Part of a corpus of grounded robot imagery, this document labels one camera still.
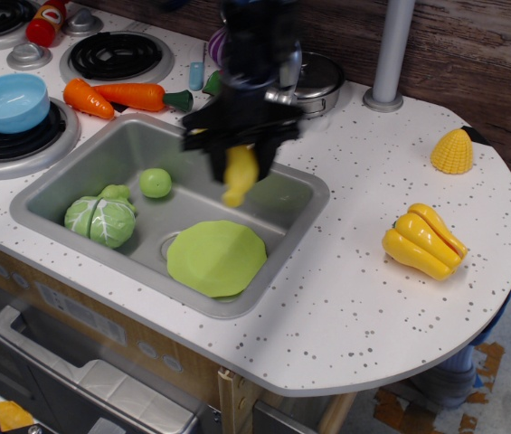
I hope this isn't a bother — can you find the grey support pole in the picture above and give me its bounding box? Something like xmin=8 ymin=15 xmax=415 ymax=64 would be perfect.
xmin=363 ymin=0 xmax=415 ymax=113

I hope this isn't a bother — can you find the blue toy utensil handle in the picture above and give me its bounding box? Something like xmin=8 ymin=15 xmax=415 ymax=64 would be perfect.
xmin=188 ymin=61 xmax=204 ymax=91

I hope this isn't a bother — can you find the yellow toy banana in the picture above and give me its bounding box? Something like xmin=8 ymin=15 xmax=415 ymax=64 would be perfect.
xmin=189 ymin=128 xmax=259 ymax=208

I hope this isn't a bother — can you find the green toy apple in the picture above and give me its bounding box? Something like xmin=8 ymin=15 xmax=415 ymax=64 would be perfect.
xmin=138 ymin=168 xmax=172 ymax=199

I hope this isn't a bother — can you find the silver toy pot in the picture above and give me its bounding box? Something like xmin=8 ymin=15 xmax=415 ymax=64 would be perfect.
xmin=278 ymin=52 xmax=345 ymax=118

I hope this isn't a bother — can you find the silver rear stove knob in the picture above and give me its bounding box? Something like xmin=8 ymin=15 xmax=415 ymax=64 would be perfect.
xmin=62 ymin=8 xmax=103 ymax=37

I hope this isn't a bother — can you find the grey metal sink basin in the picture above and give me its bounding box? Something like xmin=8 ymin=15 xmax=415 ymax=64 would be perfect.
xmin=9 ymin=112 xmax=331 ymax=320

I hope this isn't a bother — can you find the yellow toy bell pepper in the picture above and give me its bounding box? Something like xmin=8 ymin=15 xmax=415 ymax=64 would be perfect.
xmin=382 ymin=203 xmax=468 ymax=281

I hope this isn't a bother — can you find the green toy cabbage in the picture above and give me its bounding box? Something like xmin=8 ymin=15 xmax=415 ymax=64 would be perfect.
xmin=64 ymin=184 xmax=137 ymax=249

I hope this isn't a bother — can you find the orange toy carrot piece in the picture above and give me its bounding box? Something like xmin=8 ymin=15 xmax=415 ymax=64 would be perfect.
xmin=63 ymin=79 xmax=115 ymax=120

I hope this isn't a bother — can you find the yellow toy corn piece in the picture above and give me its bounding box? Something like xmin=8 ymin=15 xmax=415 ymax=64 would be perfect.
xmin=431 ymin=128 xmax=474 ymax=175

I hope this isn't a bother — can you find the red toy ketchup bottle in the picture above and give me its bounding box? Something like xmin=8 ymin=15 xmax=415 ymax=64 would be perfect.
xmin=25 ymin=0 xmax=67 ymax=47

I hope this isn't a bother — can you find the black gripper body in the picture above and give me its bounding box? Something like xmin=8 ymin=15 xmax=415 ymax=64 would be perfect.
xmin=182 ymin=68 xmax=303 ymax=153

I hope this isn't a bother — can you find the green toy plate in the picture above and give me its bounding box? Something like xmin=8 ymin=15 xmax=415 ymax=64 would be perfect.
xmin=166 ymin=220 xmax=267 ymax=298

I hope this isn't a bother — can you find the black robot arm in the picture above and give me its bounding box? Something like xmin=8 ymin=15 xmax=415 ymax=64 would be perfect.
xmin=182 ymin=1 xmax=303 ymax=182

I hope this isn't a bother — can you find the light blue toy bowl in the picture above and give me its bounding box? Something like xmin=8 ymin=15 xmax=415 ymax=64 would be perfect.
xmin=0 ymin=73 xmax=51 ymax=134

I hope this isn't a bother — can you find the red green toy pepper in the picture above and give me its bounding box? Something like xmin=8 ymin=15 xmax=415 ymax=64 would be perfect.
xmin=202 ymin=71 xmax=221 ymax=96

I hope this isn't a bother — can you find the orange carrot with green top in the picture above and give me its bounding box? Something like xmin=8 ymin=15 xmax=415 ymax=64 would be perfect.
xmin=94 ymin=83 xmax=194 ymax=112

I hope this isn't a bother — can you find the silver stove knob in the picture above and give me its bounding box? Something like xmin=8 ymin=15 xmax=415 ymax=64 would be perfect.
xmin=6 ymin=42 xmax=52 ymax=71
xmin=62 ymin=8 xmax=103 ymax=37

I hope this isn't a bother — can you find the silver toy faucet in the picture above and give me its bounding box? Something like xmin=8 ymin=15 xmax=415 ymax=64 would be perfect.
xmin=195 ymin=38 xmax=304 ymax=153

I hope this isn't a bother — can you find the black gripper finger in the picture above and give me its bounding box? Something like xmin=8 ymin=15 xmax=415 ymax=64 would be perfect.
xmin=254 ymin=137 xmax=282 ymax=181
xmin=207 ymin=147 xmax=227 ymax=184

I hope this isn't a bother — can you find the yellow object at bottom left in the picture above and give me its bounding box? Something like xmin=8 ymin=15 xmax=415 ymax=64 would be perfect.
xmin=0 ymin=401 xmax=34 ymax=433

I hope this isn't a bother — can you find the black front stove burner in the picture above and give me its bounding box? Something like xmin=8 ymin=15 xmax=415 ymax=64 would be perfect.
xmin=0 ymin=99 xmax=80 ymax=180

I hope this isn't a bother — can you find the purple striped toy onion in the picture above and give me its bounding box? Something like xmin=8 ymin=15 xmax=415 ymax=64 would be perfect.
xmin=207 ymin=27 xmax=227 ymax=67

